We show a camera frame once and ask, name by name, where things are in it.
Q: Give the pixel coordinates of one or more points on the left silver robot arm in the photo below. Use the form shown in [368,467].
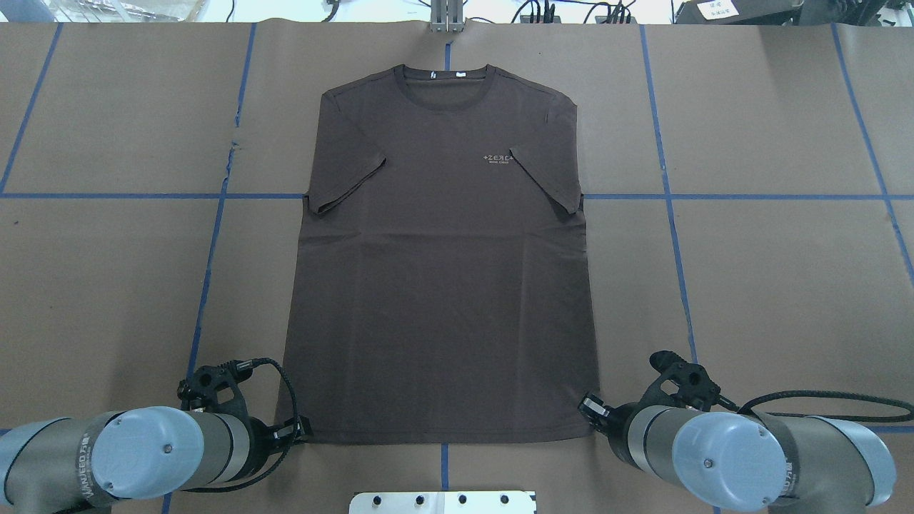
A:
[67,465]

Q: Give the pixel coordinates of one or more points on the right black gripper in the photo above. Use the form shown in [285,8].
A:
[618,416]

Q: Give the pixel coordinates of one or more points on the brown t-shirt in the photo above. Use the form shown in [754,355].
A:
[441,290]

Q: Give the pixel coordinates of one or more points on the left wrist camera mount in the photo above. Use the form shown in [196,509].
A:
[215,389]

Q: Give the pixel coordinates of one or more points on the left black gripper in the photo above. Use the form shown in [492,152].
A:
[265,433]

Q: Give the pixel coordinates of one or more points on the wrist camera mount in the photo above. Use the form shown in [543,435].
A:
[680,384]
[215,389]

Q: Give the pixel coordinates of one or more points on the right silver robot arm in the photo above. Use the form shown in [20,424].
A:
[754,461]

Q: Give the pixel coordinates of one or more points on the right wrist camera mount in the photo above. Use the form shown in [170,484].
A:
[680,384]

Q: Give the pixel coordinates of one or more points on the aluminium frame post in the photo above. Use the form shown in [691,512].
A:
[447,16]

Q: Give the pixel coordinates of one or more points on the white column base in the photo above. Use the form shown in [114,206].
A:
[460,501]

